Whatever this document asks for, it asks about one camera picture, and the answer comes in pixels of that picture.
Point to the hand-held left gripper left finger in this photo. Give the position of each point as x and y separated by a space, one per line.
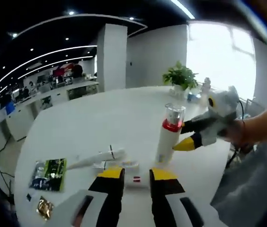
107 201

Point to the blue white bottle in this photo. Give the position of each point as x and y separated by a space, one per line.
192 97

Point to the person's right hand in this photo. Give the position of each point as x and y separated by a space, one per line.
234 132

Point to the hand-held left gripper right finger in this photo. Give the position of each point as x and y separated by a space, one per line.
164 203

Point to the person's grey trousers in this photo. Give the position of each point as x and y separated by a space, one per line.
249 184

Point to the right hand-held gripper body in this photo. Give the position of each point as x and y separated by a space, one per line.
225 104

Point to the potted green plant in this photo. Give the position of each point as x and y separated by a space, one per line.
180 75

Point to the blue bin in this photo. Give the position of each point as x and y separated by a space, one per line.
10 108

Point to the gold foil skincare sachet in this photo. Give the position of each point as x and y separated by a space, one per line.
44 207

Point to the white office counter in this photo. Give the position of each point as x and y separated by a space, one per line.
24 111

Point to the green dark skincare mask packet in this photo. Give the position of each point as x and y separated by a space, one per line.
48 175

